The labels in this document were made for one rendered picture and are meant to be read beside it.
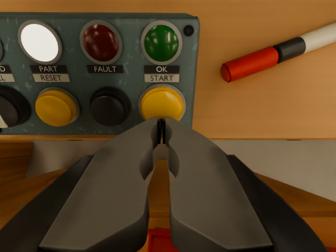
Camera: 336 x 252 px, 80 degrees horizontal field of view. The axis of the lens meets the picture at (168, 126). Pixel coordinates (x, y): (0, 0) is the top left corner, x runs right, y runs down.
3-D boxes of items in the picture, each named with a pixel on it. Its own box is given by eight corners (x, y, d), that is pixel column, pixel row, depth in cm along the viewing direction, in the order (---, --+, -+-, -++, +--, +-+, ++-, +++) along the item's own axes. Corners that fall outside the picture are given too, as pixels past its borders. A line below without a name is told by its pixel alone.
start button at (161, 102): (182, 121, 15) (183, 129, 14) (142, 121, 15) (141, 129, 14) (183, 83, 13) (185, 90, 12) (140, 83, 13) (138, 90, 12)
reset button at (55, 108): (81, 120, 14) (74, 129, 13) (47, 120, 14) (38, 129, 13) (73, 88, 13) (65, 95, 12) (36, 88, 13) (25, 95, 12)
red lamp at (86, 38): (122, 63, 12) (117, 53, 11) (87, 63, 12) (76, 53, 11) (123, 34, 13) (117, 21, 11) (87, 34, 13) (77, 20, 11)
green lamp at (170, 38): (179, 63, 12) (181, 54, 11) (143, 63, 12) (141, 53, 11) (179, 34, 13) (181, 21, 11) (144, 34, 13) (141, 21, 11)
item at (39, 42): (65, 63, 12) (52, 53, 11) (29, 63, 12) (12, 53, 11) (66, 34, 13) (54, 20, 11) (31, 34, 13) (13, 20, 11)
